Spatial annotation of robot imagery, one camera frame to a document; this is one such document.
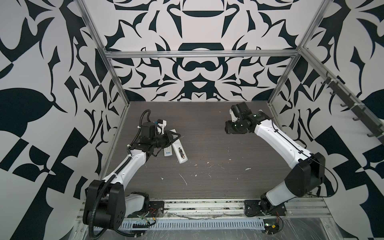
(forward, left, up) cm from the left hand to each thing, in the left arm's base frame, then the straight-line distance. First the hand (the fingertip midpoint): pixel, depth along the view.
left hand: (180, 133), depth 81 cm
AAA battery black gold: (-10, 0, -3) cm, 10 cm away
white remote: (-8, +1, -2) cm, 8 cm away
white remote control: (-3, +8, -16) cm, 18 cm away
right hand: (+3, -27, 0) cm, 27 cm away
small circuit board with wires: (-41, -42, -19) cm, 61 cm away
